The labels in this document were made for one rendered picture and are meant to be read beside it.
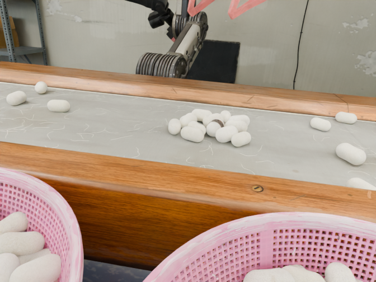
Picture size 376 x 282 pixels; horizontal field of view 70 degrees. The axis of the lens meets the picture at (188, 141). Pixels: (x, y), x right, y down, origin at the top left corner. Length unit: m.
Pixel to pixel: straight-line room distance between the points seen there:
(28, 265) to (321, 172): 0.31
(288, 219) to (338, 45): 2.41
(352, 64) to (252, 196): 2.45
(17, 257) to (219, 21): 2.34
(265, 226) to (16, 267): 0.17
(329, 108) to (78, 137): 0.46
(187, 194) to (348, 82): 2.50
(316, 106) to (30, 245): 0.52
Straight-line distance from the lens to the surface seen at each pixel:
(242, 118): 0.44
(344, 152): 0.40
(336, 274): 0.23
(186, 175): 0.25
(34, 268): 0.21
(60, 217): 0.22
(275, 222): 0.22
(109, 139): 0.38
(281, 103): 0.58
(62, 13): 2.90
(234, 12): 0.47
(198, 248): 0.18
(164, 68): 0.81
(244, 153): 0.36
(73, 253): 0.18
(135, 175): 0.25
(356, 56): 2.65
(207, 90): 0.58
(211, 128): 0.39
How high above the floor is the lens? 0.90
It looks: 24 degrees down
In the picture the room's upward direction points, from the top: 4 degrees clockwise
